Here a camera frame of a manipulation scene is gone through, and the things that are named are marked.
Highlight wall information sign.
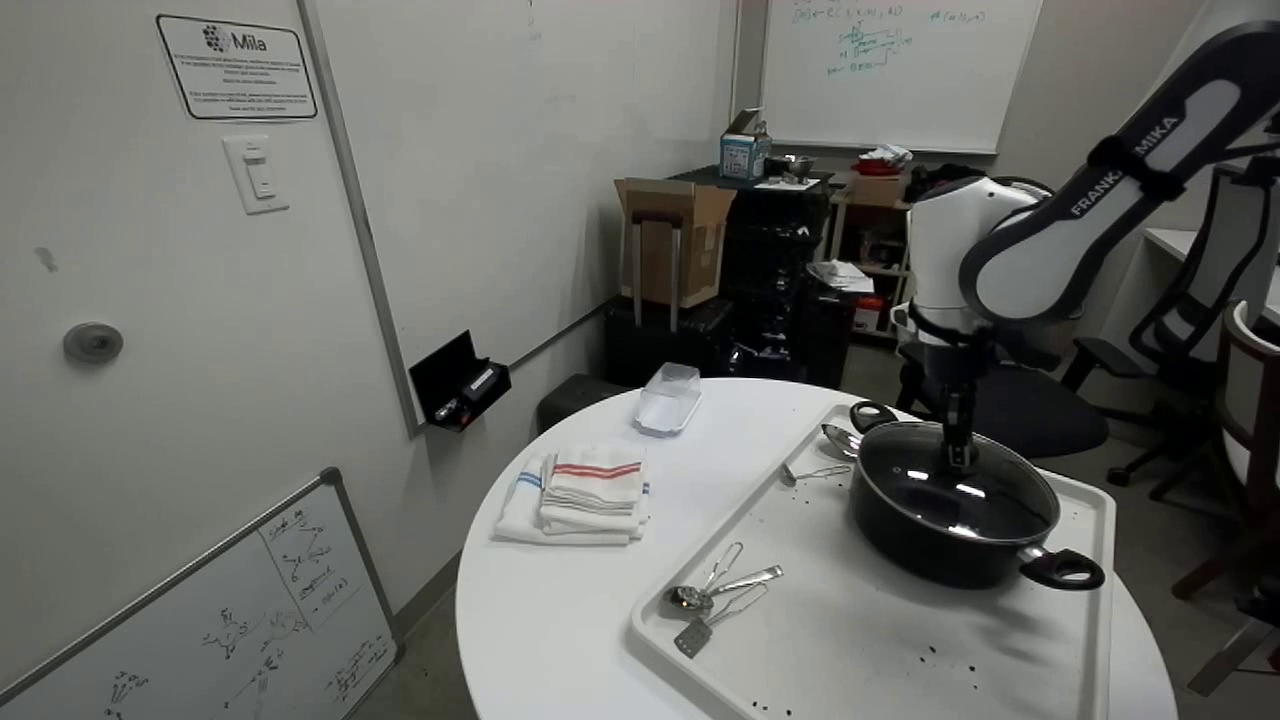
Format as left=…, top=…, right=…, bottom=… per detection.
left=156, top=12, right=317, bottom=120

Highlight large wall whiteboard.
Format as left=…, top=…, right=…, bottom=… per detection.
left=760, top=0, right=1043, bottom=157

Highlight black shelf unit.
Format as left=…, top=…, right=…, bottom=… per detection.
left=605, top=167, right=849, bottom=386

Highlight cardboard box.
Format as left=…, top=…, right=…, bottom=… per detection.
left=617, top=175, right=733, bottom=306

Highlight black marker holder box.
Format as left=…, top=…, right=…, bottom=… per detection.
left=407, top=333, right=511, bottom=429

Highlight clear plastic butter dish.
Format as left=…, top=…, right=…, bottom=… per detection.
left=631, top=364, right=698, bottom=434

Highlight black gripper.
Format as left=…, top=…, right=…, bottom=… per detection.
left=891, top=302, right=995, bottom=466

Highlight glass pot lid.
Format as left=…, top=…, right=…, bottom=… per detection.
left=858, top=422, right=1059, bottom=547

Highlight round white table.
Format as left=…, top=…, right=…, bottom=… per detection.
left=454, top=378, right=1174, bottom=720

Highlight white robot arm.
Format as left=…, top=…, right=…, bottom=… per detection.
left=908, top=12, right=1280, bottom=466

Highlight small steel spoon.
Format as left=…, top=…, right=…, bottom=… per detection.
left=665, top=538, right=780, bottom=660

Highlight large steel ladle spoon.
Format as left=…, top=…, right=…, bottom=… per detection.
left=818, top=419, right=858, bottom=458

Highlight black cooking pot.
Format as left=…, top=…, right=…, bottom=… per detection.
left=849, top=401, right=1105, bottom=591

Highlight white light switch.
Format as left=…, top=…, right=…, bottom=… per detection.
left=222, top=137, right=289, bottom=216

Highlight small leaning whiteboard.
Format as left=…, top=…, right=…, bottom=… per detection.
left=0, top=466, right=395, bottom=720

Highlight white plastic tray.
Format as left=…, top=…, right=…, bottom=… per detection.
left=624, top=404, right=1115, bottom=720

